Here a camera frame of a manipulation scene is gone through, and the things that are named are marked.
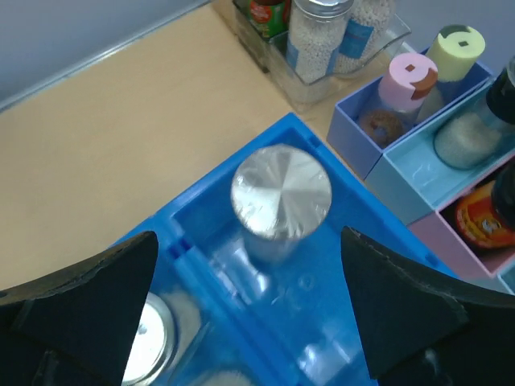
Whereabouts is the front red-lid sauce jar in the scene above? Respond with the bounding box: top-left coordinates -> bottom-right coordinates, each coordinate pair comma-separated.
455,163 -> 514,249

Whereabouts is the front yellow-cap sauce bottle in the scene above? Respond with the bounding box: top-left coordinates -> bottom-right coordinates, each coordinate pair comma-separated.
249,0 -> 290,39

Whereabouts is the yellow-cap spice bottle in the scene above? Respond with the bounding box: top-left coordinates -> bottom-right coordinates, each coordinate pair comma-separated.
415,24 -> 486,124

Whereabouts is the silver-lid jar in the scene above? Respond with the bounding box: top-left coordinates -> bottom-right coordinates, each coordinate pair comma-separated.
286,1 -> 353,104
334,0 -> 395,75

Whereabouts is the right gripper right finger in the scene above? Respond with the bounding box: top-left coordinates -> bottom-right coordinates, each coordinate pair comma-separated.
341,227 -> 514,385

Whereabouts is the front silver-lid jar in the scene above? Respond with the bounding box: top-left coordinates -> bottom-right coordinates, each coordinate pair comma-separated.
286,1 -> 353,104

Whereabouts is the clear plastic organizer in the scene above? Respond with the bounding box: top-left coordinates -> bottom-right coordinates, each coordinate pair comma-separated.
233,1 -> 411,112

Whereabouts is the grey-lid salt shaker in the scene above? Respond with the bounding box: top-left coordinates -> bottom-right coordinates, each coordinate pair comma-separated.
434,59 -> 514,170

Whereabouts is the rear silver-lid jar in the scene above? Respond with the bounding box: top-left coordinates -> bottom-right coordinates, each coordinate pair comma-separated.
334,0 -> 395,75

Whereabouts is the large blue divided bin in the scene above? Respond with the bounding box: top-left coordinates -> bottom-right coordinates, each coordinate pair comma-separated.
136,113 -> 447,385

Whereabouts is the pastel compartment organizer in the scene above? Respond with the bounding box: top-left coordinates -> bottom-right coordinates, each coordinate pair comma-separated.
327,63 -> 514,294

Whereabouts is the lidded glass jar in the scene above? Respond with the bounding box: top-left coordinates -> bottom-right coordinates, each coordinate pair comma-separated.
230,144 -> 332,265

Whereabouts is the pink-cap spice bottle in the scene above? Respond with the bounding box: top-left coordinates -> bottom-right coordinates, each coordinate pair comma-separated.
358,53 -> 438,148

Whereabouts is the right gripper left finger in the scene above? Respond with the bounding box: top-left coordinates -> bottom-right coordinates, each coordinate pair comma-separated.
1,231 -> 159,385

